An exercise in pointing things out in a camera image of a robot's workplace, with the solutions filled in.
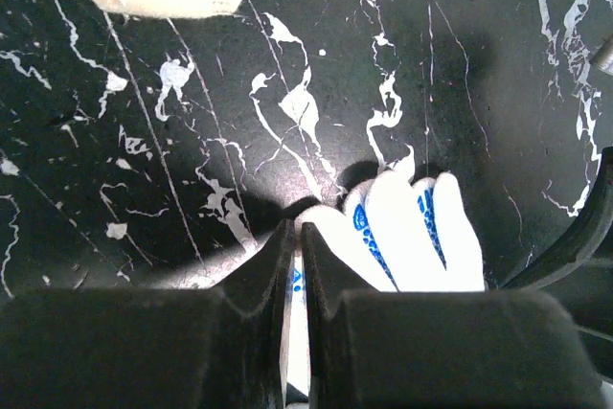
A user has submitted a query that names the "blue dotted white glove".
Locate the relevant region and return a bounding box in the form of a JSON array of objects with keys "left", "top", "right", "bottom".
[{"left": 285, "top": 171, "right": 488, "bottom": 400}]

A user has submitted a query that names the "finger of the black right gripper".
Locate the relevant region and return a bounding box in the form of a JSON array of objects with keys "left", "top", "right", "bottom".
[{"left": 501, "top": 147, "right": 612, "bottom": 375}]

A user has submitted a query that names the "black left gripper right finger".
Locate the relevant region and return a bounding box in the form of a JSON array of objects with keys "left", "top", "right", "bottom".
[{"left": 302, "top": 223, "right": 605, "bottom": 408}]

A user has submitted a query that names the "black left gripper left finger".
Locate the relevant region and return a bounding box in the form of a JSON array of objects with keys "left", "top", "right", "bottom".
[{"left": 1, "top": 221, "right": 294, "bottom": 408}]

